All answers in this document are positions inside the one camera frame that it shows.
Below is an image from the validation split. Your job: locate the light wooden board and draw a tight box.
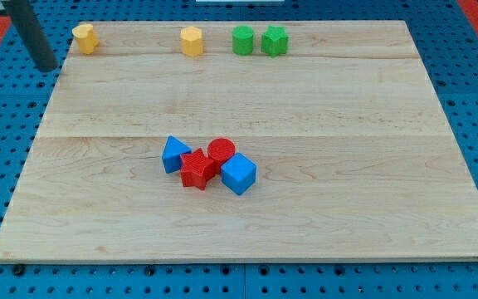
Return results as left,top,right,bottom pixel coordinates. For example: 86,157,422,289
0,21,478,264

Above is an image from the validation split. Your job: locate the red cylinder block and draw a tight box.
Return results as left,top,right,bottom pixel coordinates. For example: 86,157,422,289
207,138,236,174

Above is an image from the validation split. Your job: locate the blue triangle block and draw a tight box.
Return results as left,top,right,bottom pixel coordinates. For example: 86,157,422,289
162,135,192,174

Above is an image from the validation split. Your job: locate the blue cube block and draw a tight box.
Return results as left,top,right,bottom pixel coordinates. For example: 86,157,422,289
221,153,257,195

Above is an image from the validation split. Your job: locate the yellow heart block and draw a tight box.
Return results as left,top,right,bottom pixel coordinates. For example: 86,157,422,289
71,23,100,54

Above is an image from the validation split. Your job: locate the green star block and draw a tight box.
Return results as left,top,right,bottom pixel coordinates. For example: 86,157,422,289
261,25,289,57

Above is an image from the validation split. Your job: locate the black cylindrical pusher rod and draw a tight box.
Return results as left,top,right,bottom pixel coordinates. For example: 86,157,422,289
1,0,59,72

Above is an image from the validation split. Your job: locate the yellow hexagon block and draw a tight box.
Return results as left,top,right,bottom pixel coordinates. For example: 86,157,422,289
180,27,203,57

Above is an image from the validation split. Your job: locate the green cylinder block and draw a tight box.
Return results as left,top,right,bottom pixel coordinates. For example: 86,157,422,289
232,25,254,56

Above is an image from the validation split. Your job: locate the red star block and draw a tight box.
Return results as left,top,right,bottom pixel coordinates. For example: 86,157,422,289
180,148,216,190

